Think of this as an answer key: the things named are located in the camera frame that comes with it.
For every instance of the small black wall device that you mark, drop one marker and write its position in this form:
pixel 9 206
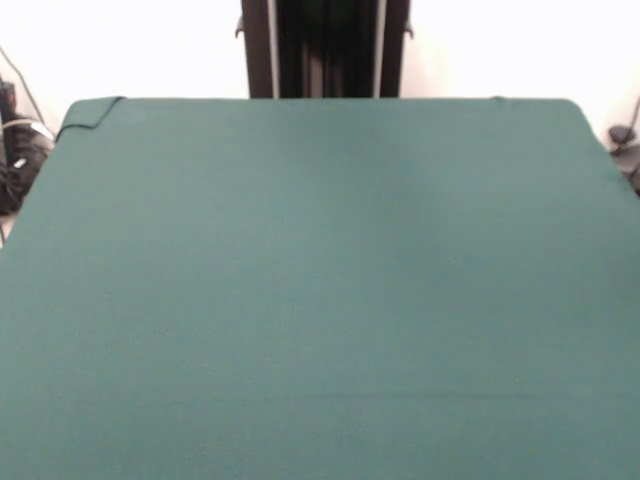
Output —
pixel 7 95

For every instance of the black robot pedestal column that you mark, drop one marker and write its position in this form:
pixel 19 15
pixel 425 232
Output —
pixel 325 50

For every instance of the black power adapter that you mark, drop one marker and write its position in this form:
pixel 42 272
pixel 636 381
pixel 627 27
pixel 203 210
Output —
pixel 620 135

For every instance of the dark green table cloth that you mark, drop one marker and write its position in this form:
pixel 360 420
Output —
pixel 300 300

